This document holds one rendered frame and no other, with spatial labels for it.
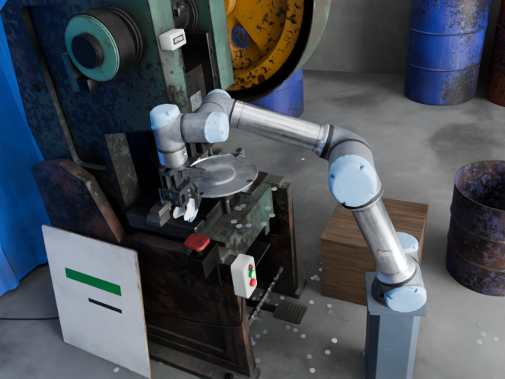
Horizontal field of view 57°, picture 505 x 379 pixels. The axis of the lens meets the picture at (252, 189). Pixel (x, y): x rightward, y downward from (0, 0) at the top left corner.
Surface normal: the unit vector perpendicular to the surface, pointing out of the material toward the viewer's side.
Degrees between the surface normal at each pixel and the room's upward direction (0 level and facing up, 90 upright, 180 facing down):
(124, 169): 90
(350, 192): 83
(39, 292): 0
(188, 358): 0
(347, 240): 0
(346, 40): 90
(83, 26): 90
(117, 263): 78
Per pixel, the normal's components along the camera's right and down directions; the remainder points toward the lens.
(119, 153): 0.90, 0.16
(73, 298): -0.46, 0.33
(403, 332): -0.12, 0.55
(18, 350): -0.10, -0.84
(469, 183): 0.37, 0.44
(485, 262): -0.55, 0.53
